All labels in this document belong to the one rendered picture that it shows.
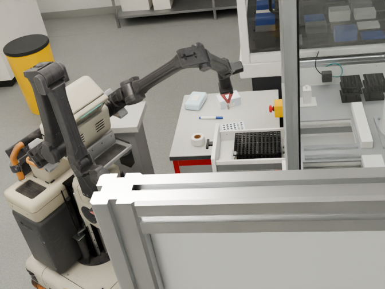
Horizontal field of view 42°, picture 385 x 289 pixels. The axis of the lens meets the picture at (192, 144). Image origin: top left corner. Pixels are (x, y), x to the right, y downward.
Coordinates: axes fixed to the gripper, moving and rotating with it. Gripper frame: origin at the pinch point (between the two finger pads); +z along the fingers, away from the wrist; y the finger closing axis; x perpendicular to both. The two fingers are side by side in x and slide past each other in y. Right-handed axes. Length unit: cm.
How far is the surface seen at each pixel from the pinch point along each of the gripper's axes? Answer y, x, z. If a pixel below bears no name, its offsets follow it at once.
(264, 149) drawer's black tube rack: -34.8, -12.4, 7.9
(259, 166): -41.6, -8.2, 11.8
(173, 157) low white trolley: -11.7, 33.3, 21.0
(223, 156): -27.3, 7.2, 13.4
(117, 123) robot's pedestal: 28, 66, 19
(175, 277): -186, 12, -98
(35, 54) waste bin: 182, 154, 31
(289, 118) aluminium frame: -85, -17, -42
